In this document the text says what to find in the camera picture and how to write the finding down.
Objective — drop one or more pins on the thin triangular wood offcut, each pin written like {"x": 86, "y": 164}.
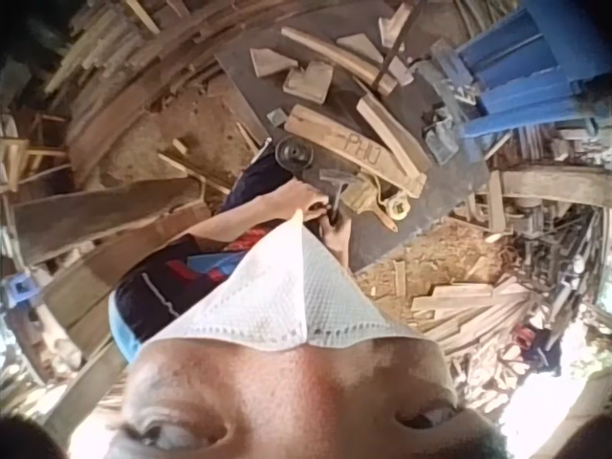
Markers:
{"x": 358, "y": 48}

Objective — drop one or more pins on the band saw blade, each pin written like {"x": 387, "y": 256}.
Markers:
{"x": 389, "y": 57}

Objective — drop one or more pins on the wooden stool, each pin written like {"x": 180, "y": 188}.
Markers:
{"x": 24, "y": 153}

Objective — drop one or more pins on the yellow tape measure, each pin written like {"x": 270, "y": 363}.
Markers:
{"x": 399, "y": 206}

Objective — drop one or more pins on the small grey block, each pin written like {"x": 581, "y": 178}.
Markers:
{"x": 276, "y": 117}

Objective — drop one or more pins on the heap of machine parts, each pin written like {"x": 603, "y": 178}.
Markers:
{"x": 540, "y": 215}

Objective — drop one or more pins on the notched square wood block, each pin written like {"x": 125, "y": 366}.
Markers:
{"x": 308, "y": 81}

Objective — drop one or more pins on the grey metal hammer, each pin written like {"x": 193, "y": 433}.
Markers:
{"x": 337, "y": 191}

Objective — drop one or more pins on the long curved wood piece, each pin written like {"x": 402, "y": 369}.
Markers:
{"x": 334, "y": 53}

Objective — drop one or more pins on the plain wood plank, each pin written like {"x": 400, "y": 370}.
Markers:
{"x": 392, "y": 134}

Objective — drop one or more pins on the black round pulley wheel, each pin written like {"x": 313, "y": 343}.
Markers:
{"x": 293, "y": 152}

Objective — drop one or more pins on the heap of long wood planks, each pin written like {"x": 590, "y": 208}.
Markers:
{"x": 119, "y": 81}

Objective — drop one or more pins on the person's left hand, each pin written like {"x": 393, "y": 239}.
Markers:
{"x": 296, "y": 197}

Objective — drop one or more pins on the small pale wood offcut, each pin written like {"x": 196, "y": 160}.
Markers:
{"x": 400, "y": 72}

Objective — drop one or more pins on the blue plastic stool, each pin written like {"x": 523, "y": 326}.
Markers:
{"x": 21, "y": 288}

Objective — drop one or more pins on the blue band saw machine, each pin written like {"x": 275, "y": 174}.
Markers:
{"x": 516, "y": 72}

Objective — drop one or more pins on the angled wood offcut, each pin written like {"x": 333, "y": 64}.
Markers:
{"x": 393, "y": 26}

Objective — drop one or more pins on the yellowish cloth gloves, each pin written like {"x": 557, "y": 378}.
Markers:
{"x": 362, "y": 193}

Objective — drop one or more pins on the long wood plank with writing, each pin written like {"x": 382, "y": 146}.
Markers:
{"x": 349, "y": 143}

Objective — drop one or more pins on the person's right hand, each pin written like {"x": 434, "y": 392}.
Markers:
{"x": 338, "y": 239}

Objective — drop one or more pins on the large dark wood board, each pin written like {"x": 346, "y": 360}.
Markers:
{"x": 105, "y": 215}

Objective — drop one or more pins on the person's legs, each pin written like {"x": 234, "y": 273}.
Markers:
{"x": 258, "y": 181}

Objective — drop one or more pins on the heap of wood offcuts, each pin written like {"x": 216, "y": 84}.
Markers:
{"x": 473, "y": 315}

